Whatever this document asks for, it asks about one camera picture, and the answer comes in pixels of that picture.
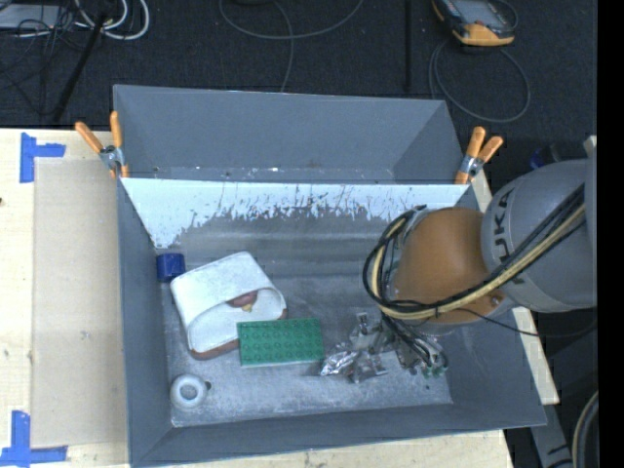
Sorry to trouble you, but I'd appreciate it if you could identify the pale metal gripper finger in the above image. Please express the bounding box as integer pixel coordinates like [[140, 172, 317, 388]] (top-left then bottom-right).
[[347, 354, 392, 385], [351, 311, 391, 355]]

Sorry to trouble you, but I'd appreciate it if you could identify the crumpled silver foil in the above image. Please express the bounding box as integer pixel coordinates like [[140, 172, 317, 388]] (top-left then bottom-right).
[[319, 343, 363, 377]]

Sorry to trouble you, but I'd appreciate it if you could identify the grey metal bin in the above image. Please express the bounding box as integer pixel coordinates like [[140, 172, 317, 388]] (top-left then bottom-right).
[[112, 84, 548, 468]]

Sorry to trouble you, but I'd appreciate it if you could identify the white ring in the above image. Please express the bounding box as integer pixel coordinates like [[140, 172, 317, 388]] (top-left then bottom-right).
[[169, 373, 209, 411]]

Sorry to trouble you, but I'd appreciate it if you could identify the pale wood flat board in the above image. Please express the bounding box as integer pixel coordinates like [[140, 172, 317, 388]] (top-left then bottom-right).
[[29, 156, 130, 450]]

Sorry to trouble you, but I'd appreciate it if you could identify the blue plastic cap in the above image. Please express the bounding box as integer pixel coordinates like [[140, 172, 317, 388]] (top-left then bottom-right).
[[155, 252, 186, 283]]

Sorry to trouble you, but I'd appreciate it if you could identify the green studded flat block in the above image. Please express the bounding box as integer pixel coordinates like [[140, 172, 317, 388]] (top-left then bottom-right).
[[236, 317, 327, 369]]

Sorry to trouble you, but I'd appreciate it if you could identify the white shoe with brown sole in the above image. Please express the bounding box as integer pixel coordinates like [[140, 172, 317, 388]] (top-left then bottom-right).
[[169, 251, 289, 361]]

